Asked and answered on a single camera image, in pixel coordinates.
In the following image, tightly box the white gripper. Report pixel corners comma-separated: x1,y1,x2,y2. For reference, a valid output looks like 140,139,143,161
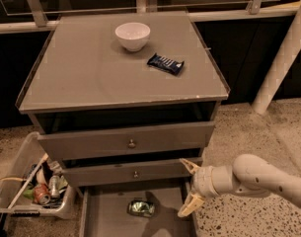
178,158,219,217

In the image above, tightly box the crushed green can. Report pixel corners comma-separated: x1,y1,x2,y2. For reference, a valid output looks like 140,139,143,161
127,200,155,217

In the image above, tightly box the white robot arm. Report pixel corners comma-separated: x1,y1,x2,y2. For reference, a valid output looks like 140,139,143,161
178,154,301,217

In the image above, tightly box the grey middle drawer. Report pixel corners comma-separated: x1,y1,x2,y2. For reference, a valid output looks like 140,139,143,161
63,159,189,187

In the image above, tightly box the grey drawer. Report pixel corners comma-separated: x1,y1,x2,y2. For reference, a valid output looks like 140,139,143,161
63,159,189,187
79,179,198,237
38,121,215,160

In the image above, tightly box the grey top drawer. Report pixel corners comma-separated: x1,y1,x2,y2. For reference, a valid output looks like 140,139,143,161
38,121,215,160

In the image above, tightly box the grey bottom drawer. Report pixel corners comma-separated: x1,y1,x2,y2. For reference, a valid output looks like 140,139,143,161
79,179,198,237

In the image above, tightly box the grey drawer cabinet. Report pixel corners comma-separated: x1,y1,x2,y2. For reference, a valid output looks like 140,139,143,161
15,11,231,190

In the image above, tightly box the silver can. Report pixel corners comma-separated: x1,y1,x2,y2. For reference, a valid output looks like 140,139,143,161
49,176,60,198

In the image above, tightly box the red soda can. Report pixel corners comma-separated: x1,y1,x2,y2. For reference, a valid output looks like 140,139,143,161
34,184,50,205

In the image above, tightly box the blue snack bar wrapper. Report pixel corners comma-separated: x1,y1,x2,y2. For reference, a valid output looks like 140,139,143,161
147,53,185,76

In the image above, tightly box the wooden stick in bin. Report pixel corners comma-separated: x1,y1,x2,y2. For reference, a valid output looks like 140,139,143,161
7,153,48,209

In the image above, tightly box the clear plastic bin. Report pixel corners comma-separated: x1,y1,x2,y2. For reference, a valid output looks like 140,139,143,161
0,132,76,219

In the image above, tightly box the white ceramic bowl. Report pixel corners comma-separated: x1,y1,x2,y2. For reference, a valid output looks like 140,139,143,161
114,22,151,51

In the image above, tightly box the white diagonal pole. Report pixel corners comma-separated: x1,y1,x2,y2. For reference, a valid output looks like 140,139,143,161
252,4,301,115

